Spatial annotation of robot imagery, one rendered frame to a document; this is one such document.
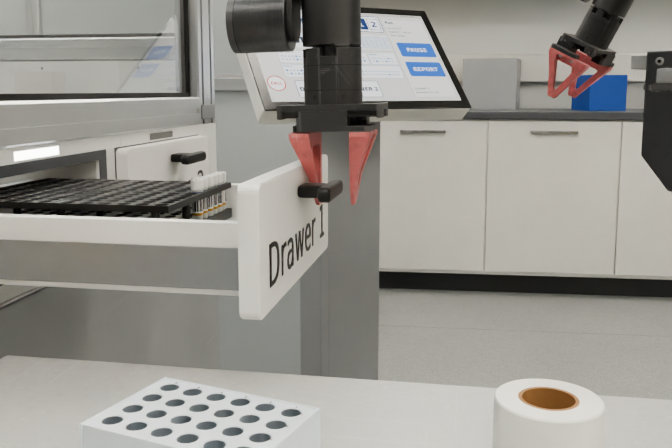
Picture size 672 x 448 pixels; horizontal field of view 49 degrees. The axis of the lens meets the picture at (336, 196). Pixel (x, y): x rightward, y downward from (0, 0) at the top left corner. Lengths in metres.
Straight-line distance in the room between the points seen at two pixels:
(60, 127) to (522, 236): 3.07
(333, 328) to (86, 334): 0.94
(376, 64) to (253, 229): 1.17
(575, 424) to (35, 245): 0.45
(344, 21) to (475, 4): 3.67
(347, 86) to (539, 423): 0.37
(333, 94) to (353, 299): 1.12
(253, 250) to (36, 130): 0.31
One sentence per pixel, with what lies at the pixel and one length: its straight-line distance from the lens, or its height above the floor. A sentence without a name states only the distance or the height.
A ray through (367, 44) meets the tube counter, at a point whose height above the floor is 1.11.
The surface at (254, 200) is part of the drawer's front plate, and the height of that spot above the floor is 0.92.
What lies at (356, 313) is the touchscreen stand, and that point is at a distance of 1.80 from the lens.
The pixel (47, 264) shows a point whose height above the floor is 0.85.
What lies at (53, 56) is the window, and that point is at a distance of 0.89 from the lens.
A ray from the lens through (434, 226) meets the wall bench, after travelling 3.70.
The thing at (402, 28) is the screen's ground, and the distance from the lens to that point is 1.85.
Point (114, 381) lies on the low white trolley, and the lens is 0.67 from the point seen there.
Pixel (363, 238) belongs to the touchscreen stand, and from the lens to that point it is 1.77.
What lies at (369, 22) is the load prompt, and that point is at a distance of 1.81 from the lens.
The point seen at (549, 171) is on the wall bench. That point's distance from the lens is 3.70.
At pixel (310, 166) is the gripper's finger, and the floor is 0.93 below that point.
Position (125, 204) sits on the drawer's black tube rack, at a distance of 0.70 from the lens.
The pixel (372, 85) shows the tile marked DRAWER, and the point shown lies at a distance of 1.67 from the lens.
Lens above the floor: 1.00
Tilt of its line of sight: 8 degrees down
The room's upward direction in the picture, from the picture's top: straight up
